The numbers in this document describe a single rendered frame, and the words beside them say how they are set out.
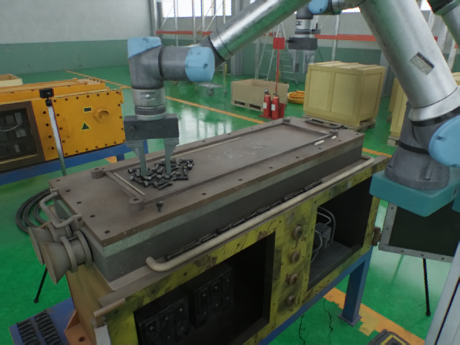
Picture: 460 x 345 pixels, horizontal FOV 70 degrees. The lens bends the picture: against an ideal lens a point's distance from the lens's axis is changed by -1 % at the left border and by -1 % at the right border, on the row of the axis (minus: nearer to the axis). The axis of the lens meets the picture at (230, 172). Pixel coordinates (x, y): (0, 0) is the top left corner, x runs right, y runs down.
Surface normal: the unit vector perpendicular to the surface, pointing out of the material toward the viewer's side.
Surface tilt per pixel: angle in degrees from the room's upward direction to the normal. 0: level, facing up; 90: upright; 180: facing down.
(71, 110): 90
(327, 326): 0
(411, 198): 90
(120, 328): 90
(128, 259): 90
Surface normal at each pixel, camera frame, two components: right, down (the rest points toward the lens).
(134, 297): 0.67, 0.30
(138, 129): 0.20, 0.40
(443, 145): -0.12, 0.50
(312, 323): 0.00, -0.91
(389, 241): -0.31, 0.39
